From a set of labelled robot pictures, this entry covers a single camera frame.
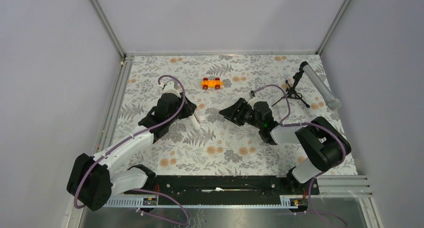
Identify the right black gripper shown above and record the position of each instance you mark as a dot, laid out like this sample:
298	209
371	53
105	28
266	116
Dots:
231	113

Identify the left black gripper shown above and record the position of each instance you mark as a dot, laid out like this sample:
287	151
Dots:
189	108

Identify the white remote control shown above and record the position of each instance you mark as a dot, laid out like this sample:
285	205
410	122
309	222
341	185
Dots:
197	118

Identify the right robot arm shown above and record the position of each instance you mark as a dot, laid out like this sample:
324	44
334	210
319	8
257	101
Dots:
324	146

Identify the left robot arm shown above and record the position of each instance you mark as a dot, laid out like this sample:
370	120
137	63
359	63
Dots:
94	178

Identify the orange toy car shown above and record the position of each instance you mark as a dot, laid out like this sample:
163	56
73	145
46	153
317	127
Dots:
214	83

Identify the black tripod mic stand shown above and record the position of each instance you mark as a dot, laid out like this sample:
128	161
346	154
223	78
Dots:
291	92

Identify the floral table mat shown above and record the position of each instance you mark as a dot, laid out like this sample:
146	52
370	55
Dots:
220	147

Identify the silver microphone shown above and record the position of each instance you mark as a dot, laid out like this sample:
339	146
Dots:
330	100

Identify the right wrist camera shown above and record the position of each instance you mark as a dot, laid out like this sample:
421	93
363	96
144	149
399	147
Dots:
253	99

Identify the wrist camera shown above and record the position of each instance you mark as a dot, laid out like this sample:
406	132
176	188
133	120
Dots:
253	99
170	88

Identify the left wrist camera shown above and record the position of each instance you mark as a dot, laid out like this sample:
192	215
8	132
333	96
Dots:
170	88

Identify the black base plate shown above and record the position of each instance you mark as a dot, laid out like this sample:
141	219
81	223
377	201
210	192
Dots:
209	190

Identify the aluminium frame rails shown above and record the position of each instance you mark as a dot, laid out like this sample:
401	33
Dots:
127	59

